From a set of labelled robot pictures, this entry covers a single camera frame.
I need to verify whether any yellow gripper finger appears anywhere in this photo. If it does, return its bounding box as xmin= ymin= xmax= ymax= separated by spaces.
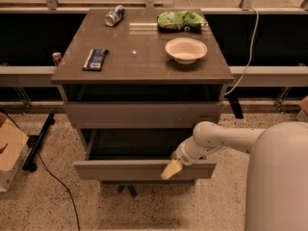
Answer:
xmin=161 ymin=159 xmax=182 ymax=180

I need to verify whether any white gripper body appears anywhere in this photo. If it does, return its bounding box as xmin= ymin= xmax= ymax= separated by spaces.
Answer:
xmin=171 ymin=138 xmax=207 ymax=166

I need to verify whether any grey drawer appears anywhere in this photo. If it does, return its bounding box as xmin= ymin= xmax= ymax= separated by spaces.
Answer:
xmin=64 ymin=101 xmax=223 ymax=129
xmin=72 ymin=128 xmax=218 ymax=182

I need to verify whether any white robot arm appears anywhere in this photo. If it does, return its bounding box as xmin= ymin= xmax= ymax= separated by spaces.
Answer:
xmin=161 ymin=121 xmax=308 ymax=231

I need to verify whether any grey top drawer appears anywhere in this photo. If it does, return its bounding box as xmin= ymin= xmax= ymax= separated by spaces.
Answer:
xmin=64 ymin=101 xmax=223 ymax=129

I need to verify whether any grey drawer cabinet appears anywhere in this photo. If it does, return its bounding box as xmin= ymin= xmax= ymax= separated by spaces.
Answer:
xmin=50 ymin=8 xmax=235 ymax=187

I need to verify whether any white paper bowl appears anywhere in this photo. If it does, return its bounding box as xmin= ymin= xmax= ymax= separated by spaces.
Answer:
xmin=165 ymin=38 xmax=208 ymax=64

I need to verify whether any cardboard box right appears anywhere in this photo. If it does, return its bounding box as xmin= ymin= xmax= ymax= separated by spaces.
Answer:
xmin=296 ymin=95 xmax=308 ymax=122

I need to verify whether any cardboard box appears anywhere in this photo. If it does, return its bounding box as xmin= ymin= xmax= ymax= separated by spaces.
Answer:
xmin=296 ymin=95 xmax=308 ymax=122
xmin=0 ymin=114 xmax=29 ymax=192

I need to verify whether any metal window railing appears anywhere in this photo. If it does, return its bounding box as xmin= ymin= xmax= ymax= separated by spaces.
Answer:
xmin=0 ymin=0 xmax=308 ymax=87

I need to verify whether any green chip bag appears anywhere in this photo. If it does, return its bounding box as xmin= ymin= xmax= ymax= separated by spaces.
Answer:
xmin=157 ymin=10 xmax=208 ymax=31

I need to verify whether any black metal stand leg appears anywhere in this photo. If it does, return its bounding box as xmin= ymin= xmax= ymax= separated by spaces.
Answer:
xmin=22 ymin=114 xmax=55 ymax=172

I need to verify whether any silver blue soda can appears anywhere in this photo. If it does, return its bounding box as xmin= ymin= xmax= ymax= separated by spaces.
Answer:
xmin=105 ymin=5 xmax=125 ymax=27

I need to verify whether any red soda can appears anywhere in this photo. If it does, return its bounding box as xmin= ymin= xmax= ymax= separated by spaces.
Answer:
xmin=52 ymin=52 xmax=62 ymax=66

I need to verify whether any cardboard box left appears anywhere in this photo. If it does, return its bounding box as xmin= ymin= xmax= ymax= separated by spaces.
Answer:
xmin=0 ymin=114 xmax=29 ymax=192

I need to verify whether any white cable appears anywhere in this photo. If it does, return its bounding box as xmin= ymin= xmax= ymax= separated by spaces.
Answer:
xmin=224 ymin=7 xmax=260 ymax=97

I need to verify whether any black floor cable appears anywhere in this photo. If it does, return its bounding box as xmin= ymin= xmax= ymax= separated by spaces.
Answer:
xmin=0 ymin=108 xmax=81 ymax=231

